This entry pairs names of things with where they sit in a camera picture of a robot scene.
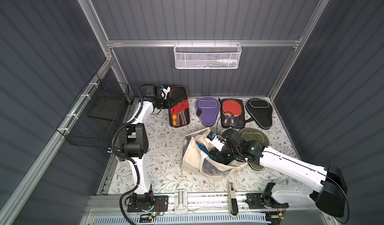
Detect clear ping pong paddle set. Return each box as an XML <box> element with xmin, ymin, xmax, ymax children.
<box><xmin>220</xmin><ymin>98</ymin><xmax>246</xmax><ymax>130</ymax></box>

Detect purple paddle case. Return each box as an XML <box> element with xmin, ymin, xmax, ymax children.
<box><xmin>195</xmin><ymin>96</ymin><xmax>221</xmax><ymax>127</ymax></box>

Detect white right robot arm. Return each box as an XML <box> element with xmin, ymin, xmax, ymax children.
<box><xmin>205</xmin><ymin>129</ymin><xmax>349</xmax><ymax>218</ymax></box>

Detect red black mesh paddle set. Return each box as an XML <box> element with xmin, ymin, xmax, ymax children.
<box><xmin>168</xmin><ymin>86</ymin><xmax>191</xmax><ymax>128</ymax></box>

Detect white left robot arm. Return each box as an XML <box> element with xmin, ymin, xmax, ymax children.
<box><xmin>111</xmin><ymin>83</ymin><xmax>170</xmax><ymax>213</ymax></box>

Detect white black handheld tool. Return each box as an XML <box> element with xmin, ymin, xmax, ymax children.
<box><xmin>228</xmin><ymin>182</ymin><xmax>239</xmax><ymax>218</ymax></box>

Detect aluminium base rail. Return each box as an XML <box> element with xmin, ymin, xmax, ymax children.
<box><xmin>85</xmin><ymin>192</ymin><xmax>319</xmax><ymax>215</ymax></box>

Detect black corrugated cable conduit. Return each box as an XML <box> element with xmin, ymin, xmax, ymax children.
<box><xmin>110</xmin><ymin>83</ymin><xmax>157</xmax><ymax>225</ymax></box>

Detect black paddle case white piping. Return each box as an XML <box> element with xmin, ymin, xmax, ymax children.
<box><xmin>245</xmin><ymin>98</ymin><xmax>273</xmax><ymax>130</ymax></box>

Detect white clamp on rail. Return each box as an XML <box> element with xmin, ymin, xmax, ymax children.
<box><xmin>174</xmin><ymin>189</ymin><xmax>189</xmax><ymax>215</ymax></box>

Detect black wire basket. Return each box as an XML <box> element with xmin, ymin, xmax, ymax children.
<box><xmin>57</xmin><ymin>74</ymin><xmax>130</xmax><ymax>149</ymax></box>

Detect white wire mesh basket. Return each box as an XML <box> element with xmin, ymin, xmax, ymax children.
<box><xmin>173</xmin><ymin>42</ymin><xmax>242</xmax><ymax>69</ymax></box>

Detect green paddle case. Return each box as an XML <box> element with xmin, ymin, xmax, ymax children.
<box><xmin>239</xmin><ymin>128</ymin><xmax>270</xmax><ymax>171</ymax></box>

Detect blue paddle case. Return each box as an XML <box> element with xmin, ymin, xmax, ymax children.
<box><xmin>197</xmin><ymin>143</ymin><xmax>234</xmax><ymax>165</ymax></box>

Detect cream canvas tote bag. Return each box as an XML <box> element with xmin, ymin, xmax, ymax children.
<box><xmin>181</xmin><ymin>128</ymin><xmax>247</xmax><ymax>179</ymax></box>

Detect markers in white basket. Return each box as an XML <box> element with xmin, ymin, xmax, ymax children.
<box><xmin>195</xmin><ymin>58</ymin><xmax>239</xmax><ymax>68</ymax></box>

